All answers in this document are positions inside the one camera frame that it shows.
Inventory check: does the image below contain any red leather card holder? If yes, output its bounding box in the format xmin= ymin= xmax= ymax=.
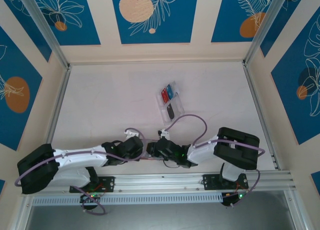
xmin=137 ymin=156 xmax=167 ymax=162

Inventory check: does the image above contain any black card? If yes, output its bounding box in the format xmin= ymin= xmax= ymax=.
xmin=165 ymin=103 xmax=176 ymax=121

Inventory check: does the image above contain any red VIP card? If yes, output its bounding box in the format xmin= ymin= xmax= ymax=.
xmin=160 ymin=87 xmax=170 ymax=103

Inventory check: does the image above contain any blue VIP card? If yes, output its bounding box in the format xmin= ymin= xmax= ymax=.
xmin=165 ymin=84 xmax=175 ymax=100

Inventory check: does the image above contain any clear acrylic card tray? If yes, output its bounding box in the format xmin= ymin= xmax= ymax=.
xmin=157 ymin=82 xmax=185 ymax=126

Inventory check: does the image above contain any black controller board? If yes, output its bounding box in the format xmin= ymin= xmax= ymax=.
xmin=79 ymin=192 xmax=101 ymax=212
xmin=221 ymin=193 xmax=245 ymax=208

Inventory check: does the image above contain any aluminium mounting rail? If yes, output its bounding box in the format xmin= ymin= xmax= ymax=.
xmin=21 ymin=169 xmax=298 ymax=196

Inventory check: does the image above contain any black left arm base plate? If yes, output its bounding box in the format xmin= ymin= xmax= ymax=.
xmin=69 ymin=176 xmax=116 ymax=194

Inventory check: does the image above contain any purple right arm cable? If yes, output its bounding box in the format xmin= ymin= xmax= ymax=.
xmin=164 ymin=114 xmax=266 ymax=163

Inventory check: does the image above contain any white slotted cable duct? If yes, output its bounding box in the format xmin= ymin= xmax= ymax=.
xmin=31 ymin=192 xmax=224 ymax=206

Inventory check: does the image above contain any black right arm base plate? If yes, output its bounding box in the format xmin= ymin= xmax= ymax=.
xmin=202 ymin=173 xmax=250 ymax=191

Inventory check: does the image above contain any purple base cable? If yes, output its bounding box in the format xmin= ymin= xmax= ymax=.
xmin=224 ymin=169 xmax=263 ymax=209
xmin=71 ymin=182 xmax=107 ymax=215

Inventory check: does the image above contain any aluminium table side rail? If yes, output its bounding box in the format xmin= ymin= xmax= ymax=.
xmin=242 ymin=62 xmax=282 ymax=171
xmin=44 ymin=65 xmax=73 ymax=147

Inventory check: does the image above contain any blue floral wall panel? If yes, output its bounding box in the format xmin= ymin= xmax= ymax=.
xmin=110 ymin=0 xmax=200 ymax=44
xmin=259 ymin=0 xmax=320 ymax=58
xmin=0 ymin=25 xmax=44 ymax=151
xmin=210 ymin=0 xmax=278 ymax=43
xmin=271 ymin=9 xmax=320 ymax=145
xmin=31 ymin=0 xmax=101 ymax=46
xmin=0 ymin=0 xmax=53 ymax=63

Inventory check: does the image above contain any aluminium frame post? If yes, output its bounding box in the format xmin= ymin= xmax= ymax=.
xmin=283 ymin=190 xmax=307 ymax=230
xmin=241 ymin=0 xmax=287 ymax=67
xmin=16 ymin=0 xmax=72 ymax=70
xmin=11 ymin=196 xmax=35 ymax=230

